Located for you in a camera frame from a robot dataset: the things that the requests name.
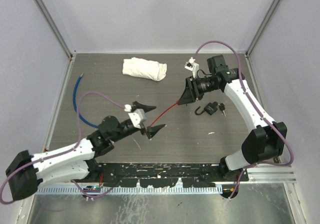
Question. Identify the red cable padlock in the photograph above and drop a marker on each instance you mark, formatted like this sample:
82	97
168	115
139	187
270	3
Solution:
164	112

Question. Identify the blue cable lock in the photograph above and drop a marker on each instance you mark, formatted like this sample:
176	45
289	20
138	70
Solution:
74	102

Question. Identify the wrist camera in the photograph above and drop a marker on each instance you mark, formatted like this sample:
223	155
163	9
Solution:
137	116
192	66

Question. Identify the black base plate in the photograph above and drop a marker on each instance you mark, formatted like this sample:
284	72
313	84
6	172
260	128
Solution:
158	175

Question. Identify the white crumpled cloth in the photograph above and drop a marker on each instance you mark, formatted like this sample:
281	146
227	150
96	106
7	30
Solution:
145	69

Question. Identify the black-headed keys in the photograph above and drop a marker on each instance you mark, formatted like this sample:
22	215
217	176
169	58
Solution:
222	108

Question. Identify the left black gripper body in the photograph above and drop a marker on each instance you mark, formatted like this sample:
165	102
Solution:
126	129

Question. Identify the black padlock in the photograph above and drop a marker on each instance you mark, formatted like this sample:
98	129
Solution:
210	109

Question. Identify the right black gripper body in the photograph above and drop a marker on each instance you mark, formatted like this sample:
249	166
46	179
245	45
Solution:
203	86

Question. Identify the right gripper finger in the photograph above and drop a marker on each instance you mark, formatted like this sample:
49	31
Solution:
188	97
189	85

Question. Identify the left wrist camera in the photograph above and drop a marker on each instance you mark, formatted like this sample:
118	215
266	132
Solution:
137	116

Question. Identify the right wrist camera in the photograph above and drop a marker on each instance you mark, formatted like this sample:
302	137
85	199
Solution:
192	66

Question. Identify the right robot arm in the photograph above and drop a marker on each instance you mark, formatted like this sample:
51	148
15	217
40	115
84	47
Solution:
265	136

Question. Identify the aluminium frame rail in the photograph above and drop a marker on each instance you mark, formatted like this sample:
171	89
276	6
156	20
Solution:
269	174

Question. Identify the slotted cable duct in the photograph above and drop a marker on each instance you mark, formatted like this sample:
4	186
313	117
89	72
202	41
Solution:
176	190

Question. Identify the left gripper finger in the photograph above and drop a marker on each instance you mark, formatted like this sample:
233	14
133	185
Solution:
139	108
151	131

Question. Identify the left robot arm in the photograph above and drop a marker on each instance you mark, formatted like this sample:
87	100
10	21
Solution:
29	172

